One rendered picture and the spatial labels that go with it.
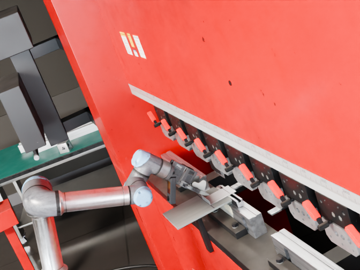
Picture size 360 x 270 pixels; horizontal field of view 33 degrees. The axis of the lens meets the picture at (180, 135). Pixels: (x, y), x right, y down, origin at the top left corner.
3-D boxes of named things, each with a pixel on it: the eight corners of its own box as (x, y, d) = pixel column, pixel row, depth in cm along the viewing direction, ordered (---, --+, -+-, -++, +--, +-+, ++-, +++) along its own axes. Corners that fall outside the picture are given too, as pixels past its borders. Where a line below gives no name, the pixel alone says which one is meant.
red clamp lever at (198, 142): (192, 139, 247) (204, 157, 242) (201, 135, 248) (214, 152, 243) (192, 141, 248) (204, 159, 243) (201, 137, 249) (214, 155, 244)
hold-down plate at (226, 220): (207, 215, 280) (205, 209, 279) (217, 210, 281) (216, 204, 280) (237, 239, 252) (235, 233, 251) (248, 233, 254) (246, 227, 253)
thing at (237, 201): (218, 193, 274) (216, 187, 273) (224, 190, 275) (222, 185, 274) (238, 208, 256) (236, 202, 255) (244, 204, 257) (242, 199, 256)
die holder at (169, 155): (166, 169, 343) (160, 155, 340) (175, 164, 345) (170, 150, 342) (201, 197, 298) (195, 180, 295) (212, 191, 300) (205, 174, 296)
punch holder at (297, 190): (291, 216, 197) (277, 172, 191) (313, 204, 199) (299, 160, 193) (317, 233, 183) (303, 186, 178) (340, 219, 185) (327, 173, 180)
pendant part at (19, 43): (36, 147, 388) (-24, 20, 359) (73, 131, 391) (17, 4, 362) (39, 173, 340) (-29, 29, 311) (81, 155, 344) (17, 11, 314)
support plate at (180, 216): (163, 215, 269) (162, 213, 269) (214, 188, 275) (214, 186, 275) (178, 230, 253) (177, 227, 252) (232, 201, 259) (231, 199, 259)
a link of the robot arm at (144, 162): (127, 163, 252) (137, 144, 251) (150, 172, 256) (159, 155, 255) (132, 169, 245) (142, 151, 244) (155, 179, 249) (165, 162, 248)
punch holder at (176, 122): (178, 144, 287) (166, 113, 282) (194, 136, 290) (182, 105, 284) (190, 152, 274) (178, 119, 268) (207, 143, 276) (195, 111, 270)
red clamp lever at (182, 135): (174, 128, 265) (186, 145, 260) (182, 125, 266) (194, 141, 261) (174, 131, 266) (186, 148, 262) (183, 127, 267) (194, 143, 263)
